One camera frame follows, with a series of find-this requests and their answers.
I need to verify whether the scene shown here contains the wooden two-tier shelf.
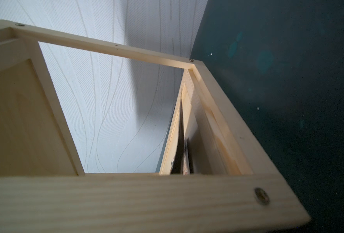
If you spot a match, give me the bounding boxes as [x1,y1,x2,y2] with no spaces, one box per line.
[0,20,311,233]

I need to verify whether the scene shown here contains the green table mat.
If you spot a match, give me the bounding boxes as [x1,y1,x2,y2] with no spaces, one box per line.
[190,1,344,233]

